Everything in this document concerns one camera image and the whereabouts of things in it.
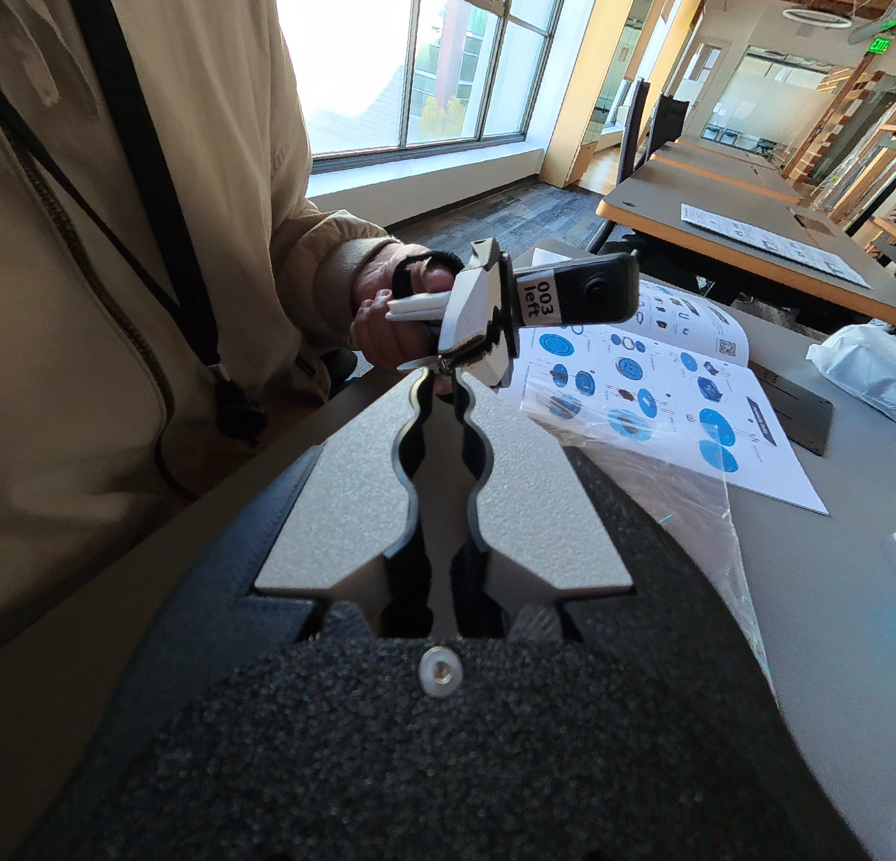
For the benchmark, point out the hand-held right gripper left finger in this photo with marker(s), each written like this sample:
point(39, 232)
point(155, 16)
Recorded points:
point(336, 525)

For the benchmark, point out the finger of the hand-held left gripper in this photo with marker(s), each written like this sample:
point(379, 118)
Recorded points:
point(469, 308)
point(498, 371)

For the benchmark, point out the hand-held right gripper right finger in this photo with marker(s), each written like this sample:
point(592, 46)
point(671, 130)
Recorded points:
point(546, 525)

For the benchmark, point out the person's left forearm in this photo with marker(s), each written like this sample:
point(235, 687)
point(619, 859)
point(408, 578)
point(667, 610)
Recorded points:
point(322, 266)

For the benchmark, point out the wood edged side desk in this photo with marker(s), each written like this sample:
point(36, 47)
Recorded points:
point(665, 203)

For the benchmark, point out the grey desk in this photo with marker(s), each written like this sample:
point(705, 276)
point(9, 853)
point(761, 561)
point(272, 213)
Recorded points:
point(826, 595)

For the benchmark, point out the person's left hand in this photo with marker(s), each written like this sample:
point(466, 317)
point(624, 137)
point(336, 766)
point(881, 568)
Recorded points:
point(381, 346)

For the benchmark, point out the clear plastic bag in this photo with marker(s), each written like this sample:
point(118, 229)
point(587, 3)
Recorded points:
point(672, 497)

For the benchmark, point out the black office chair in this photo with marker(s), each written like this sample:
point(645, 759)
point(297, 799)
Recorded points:
point(668, 126)
point(632, 126)

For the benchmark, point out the white paper strip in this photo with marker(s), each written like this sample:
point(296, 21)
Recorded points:
point(770, 241)

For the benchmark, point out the white assembly guide sheet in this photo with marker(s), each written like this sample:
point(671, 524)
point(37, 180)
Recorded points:
point(763, 469)

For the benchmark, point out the large window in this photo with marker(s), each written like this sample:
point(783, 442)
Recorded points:
point(350, 49)

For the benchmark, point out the white plastic wrapped package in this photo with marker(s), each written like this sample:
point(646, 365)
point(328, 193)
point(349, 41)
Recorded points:
point(861, 364)

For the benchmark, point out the green exit sign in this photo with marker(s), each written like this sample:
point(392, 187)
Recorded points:
point(879, 43)

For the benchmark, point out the black metal base plate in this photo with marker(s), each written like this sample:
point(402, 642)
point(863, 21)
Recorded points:
point(798, 406)

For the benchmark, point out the wooden post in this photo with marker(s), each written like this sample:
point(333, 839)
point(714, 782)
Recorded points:
point(826, 115)

